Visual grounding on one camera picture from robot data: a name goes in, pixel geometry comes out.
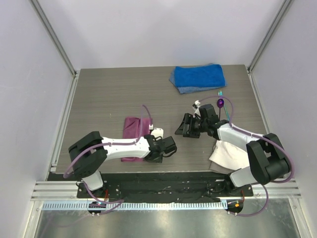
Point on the aluminium front rail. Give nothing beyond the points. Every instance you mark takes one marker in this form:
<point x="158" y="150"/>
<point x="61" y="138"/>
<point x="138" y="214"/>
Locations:
<point x="67" y="190"/>

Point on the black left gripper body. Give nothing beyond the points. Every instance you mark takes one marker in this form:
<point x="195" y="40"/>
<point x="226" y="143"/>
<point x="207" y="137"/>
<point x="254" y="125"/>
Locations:
<point x="157" y="159"/>

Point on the aluminium frame post left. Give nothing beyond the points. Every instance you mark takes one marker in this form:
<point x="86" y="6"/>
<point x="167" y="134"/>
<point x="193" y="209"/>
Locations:
<point x="52" y="34"/>

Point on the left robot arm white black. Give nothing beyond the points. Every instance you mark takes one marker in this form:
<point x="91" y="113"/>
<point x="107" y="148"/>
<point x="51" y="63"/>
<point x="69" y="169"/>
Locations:
<point x="90" y="152"/>

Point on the white slotted cable duct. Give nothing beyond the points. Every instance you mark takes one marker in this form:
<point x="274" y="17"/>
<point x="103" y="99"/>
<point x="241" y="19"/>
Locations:
<point x="94" y="206"/>

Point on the iridescent fork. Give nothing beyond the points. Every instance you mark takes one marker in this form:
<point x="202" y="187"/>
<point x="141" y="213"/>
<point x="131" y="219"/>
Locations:
<point x="225" y="109"/>

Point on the aluminium frame post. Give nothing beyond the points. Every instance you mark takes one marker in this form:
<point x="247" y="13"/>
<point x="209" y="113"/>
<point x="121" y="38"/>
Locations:
<point x="286" y="4"/>
<point x="52" y="34"/>

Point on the iridescent purple spoon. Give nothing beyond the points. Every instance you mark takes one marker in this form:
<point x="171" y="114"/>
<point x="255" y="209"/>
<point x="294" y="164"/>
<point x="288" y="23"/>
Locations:
<point x="220" y="105"/>

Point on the aluminium frame post right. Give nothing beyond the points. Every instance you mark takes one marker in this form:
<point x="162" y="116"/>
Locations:
<point x="286" y="4"/>

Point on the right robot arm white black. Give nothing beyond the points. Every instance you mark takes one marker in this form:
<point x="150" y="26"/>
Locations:
<point x="267" y="159"/>

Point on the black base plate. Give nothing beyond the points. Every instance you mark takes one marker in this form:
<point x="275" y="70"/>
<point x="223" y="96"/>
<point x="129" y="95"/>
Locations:
<point x="169" y="187"/>

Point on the magenta satin napkin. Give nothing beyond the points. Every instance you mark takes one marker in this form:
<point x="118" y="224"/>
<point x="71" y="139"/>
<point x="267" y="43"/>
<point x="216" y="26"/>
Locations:
<point x="135" y="127"/>

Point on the white folded cloth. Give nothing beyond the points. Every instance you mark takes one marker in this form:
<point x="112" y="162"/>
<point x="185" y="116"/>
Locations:
<point x="229" y="156"/>

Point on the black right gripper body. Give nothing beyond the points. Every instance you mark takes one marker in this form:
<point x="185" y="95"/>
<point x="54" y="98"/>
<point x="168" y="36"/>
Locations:
<point x="189" y="125"/>

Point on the blue terry towel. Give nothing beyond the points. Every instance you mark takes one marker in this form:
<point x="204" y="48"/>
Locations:
<point x="201" y="76"/>

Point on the blue striped cloth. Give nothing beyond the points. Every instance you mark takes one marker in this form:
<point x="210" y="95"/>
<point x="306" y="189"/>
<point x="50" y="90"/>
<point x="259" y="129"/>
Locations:
<point x="186" y="90"/>

